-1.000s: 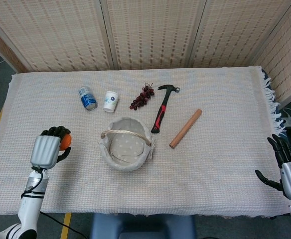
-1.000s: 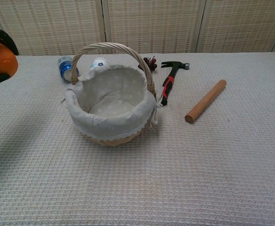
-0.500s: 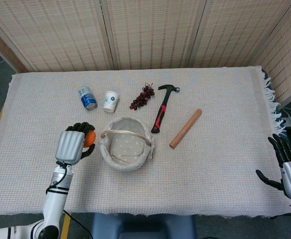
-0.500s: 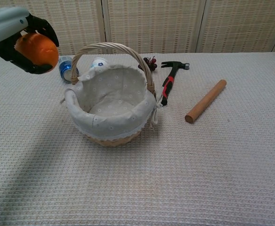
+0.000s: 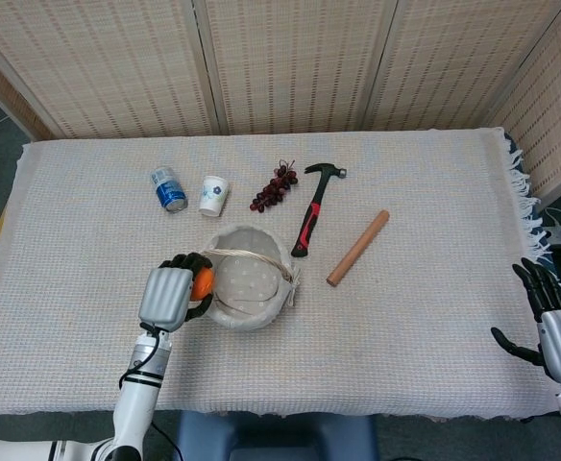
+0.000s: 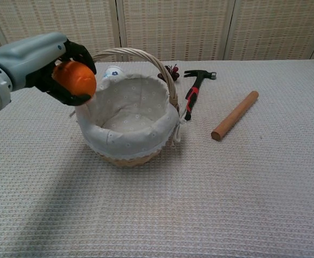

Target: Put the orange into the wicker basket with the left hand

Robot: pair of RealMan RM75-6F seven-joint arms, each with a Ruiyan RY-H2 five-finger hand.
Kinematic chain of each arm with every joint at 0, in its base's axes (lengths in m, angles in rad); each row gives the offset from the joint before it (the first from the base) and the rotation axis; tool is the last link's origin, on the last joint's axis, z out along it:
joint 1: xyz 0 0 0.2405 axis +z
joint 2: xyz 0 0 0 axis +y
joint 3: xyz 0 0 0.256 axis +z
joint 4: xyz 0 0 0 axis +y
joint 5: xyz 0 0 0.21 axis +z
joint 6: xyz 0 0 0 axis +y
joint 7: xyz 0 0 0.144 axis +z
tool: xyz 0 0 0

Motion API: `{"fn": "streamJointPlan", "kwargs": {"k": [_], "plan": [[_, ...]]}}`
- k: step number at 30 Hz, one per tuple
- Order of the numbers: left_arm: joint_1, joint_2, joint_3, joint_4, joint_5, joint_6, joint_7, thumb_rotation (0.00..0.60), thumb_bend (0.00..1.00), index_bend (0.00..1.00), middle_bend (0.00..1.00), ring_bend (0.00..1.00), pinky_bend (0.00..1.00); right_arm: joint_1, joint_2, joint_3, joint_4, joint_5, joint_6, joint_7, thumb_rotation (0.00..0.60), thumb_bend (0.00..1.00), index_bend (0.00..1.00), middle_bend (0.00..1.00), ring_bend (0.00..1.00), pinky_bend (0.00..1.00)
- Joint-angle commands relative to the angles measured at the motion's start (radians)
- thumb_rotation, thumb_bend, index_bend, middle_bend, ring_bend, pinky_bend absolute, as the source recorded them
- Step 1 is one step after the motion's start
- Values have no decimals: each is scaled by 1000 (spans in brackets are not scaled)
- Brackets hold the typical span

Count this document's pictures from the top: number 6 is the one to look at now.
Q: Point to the woven folding screen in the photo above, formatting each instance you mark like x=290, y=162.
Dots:
x=173, y=27

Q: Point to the beige woven table cloth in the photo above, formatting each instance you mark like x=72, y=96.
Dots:
x=227, y=188

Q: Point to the white cup with blue flower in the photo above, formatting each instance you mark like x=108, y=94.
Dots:
x=113, y=73

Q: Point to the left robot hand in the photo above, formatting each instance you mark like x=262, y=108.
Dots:
x=33, y=59

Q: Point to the black and red claw hammer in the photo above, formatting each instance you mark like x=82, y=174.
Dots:
x=193, y=92

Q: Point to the dark red grape bunch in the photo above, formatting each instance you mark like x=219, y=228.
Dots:
x=171, y=70

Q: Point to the wicker basket with cloth liner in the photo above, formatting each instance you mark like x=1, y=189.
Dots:
x=130, y=118

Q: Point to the wooden rolling pin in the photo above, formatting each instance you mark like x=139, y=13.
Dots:
x=235, y=115

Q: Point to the orange fruit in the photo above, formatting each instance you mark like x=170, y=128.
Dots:
x=79, y=79

